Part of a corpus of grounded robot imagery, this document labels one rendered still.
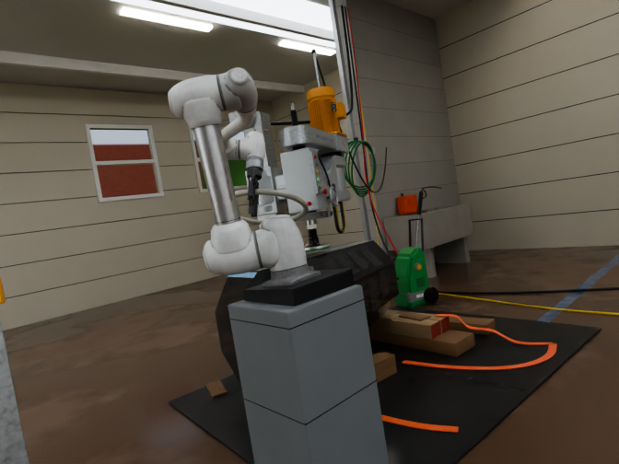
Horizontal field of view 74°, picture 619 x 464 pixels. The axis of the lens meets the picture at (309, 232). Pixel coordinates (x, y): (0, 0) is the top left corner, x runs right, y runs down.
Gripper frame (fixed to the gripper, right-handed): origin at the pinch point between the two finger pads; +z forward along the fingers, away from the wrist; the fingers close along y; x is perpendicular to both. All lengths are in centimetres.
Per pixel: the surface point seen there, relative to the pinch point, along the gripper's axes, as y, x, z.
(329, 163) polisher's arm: 103, -29, -75
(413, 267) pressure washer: 231, -100, -20
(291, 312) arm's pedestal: -41, -27, 55
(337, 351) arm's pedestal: -21, -41, 68
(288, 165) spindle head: 64, -5, -55
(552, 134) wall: 389, -331, -244
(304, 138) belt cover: 56, -17, -70
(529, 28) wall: 338, -306, -393
